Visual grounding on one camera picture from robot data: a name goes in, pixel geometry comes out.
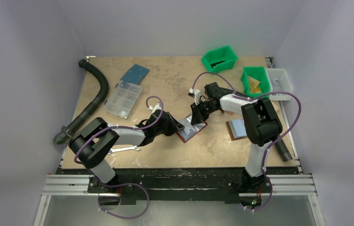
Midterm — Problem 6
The red leather card holder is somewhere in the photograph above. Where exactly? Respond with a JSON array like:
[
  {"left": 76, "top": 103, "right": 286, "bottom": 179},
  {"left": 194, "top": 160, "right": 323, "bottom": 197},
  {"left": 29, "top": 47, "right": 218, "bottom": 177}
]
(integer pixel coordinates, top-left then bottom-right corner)
[{"left": 177, "top": 114, "right": 208, "bottom": 143}]

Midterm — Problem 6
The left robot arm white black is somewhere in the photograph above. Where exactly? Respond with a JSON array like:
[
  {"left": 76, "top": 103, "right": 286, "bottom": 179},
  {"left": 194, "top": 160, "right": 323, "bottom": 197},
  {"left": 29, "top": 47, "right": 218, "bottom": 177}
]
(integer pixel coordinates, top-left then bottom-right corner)
[{"left": 68, "top": 110, "right": 185, "bottom": 193}]

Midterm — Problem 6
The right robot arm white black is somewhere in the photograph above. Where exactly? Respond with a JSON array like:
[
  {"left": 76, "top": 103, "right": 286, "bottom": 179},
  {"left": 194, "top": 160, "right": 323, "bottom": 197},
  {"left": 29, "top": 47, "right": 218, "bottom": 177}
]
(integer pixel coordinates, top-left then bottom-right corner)
[{"left": 188, "top": 82, "right": 283, "bottom": 192}]

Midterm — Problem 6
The brown open card holder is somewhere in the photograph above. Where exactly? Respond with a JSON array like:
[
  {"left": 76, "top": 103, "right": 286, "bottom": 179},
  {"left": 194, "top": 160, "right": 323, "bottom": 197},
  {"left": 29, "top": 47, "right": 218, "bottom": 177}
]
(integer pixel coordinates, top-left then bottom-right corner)
[{"left": 226, "top": 119, "right": 247, "bottom": 141}]

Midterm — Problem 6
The silver wrench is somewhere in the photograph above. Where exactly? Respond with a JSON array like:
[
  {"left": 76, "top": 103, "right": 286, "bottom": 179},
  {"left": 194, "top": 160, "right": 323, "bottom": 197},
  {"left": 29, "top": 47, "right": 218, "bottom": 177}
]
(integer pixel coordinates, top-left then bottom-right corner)
[{"left": 108, "top": 146, "right": 141, "bottom": 155}]

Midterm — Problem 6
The clear compartment screw box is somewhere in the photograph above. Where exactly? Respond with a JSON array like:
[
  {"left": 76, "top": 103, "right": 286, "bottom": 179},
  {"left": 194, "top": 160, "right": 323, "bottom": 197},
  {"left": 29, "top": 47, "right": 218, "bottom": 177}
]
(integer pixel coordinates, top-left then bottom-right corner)
[{"left": 105, "top": 82, "right": 142, "bottom": 119}]

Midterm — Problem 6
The green bin rear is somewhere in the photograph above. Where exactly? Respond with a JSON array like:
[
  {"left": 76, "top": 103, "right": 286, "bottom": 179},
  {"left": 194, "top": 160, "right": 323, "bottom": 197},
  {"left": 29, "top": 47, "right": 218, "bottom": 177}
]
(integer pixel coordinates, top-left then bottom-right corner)
[{"left": 201, "top": 46, "right": 238, "bottom": 73}]

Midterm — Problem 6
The green bin with yellow items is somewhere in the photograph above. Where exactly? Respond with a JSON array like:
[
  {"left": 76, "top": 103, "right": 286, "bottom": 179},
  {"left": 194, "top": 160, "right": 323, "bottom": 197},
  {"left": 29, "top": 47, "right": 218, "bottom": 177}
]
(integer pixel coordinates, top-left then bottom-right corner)
[{"left": 241, "top": 66, "right": 273, "bottom": 97}]

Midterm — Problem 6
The white plastic bin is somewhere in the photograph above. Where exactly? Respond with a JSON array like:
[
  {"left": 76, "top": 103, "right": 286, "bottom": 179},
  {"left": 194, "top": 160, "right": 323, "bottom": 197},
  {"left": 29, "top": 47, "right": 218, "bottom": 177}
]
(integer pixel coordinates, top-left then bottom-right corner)
[{"left": 265, "top": 68, "right": 293, "bottom": 101}]

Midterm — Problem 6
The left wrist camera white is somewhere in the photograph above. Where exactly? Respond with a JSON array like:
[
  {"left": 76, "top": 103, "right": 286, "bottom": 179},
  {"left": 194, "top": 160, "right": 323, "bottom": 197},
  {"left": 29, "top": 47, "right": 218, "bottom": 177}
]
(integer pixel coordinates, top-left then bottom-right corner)
[{"left": 148, "top": 102, "right": 162, "bottom": 113}]

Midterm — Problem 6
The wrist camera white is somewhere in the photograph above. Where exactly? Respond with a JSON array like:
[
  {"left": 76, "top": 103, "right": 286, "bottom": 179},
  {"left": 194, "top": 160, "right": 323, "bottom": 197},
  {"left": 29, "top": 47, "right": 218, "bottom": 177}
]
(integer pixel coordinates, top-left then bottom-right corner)
[
  {"left": 148, "top": 102, "right": 162, "bottom": 113},
  {"left": 188, "top": 88, "right": 201, "bottom": 102}
]

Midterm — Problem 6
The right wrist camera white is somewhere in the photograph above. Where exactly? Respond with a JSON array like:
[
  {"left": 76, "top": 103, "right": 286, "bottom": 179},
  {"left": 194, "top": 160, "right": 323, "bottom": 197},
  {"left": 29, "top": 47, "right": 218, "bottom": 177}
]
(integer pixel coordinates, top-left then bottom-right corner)
[{"left": 188, "top": 88, "right": 201, "bottom": 102}]

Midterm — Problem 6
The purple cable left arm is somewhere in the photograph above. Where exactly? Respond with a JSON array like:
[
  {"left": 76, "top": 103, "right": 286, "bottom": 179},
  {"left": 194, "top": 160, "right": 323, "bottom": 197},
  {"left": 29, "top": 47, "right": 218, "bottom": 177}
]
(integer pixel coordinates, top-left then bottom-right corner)
[{"left": 73, "top": 96, "right": 164, "bottom": 220}]

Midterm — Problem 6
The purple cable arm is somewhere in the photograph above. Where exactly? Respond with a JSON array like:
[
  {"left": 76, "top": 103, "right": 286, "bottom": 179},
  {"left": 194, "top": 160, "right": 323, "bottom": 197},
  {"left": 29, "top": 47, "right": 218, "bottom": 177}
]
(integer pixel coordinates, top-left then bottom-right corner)
[
  {"left": 192, "top": 72, "right": 302, "bottom": 213},
  {"left": 73, "top": 96, "right": 164, "bottom": 220}
]

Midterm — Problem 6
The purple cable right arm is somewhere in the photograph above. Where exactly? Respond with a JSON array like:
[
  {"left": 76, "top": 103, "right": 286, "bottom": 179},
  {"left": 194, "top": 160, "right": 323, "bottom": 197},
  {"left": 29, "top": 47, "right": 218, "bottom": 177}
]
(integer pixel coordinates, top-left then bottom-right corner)
[{"left": 192, "top": 72, "right": 302, "bottom": 213}]

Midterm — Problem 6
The black corrugated hose right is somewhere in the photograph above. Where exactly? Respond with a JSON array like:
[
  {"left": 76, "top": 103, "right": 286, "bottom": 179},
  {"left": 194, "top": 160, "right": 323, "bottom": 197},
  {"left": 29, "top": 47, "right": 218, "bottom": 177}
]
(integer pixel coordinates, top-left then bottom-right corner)
[{"left": 206, "top": 84, "right": 294, "bottom": 163}]

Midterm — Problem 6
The black corrugated hose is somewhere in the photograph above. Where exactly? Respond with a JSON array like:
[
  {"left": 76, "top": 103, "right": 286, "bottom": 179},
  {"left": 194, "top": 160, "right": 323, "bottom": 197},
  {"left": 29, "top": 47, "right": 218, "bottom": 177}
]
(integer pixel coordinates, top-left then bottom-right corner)
[
  {"left": 54, "top": 59, "right": 110, "bottom": 145},
  {"left": 206, "top": 84, "right": 294, "bottom": 163}
]

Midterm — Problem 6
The black corrugated hose left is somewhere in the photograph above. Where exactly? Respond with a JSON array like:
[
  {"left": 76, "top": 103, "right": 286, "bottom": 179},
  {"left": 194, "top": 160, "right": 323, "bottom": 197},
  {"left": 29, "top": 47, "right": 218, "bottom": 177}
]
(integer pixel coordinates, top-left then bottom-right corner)
[{"left": 54, "top": 59, "right": 110, "bottom": 145}]

